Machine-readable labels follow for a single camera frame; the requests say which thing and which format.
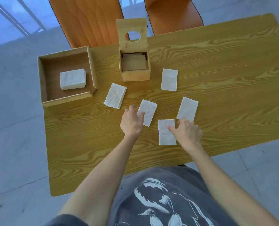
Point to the orange smooth chair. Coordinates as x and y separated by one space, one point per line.
172 14

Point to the person's left hand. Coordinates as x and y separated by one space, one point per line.
131 123

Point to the orange quilted chair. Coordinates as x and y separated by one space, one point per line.
90 21

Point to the grey printed shirt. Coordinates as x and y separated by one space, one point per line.
165 200

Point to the person's left forearm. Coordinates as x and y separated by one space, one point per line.
101 181

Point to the wooden box with hole lid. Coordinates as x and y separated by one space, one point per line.
134 76

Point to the person's right hand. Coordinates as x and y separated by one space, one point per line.
189 134

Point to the open wooden tray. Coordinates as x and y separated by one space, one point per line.
51 68

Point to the stack of napkins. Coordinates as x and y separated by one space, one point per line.
73 78

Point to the person's right forearm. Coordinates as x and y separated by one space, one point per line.
224 185

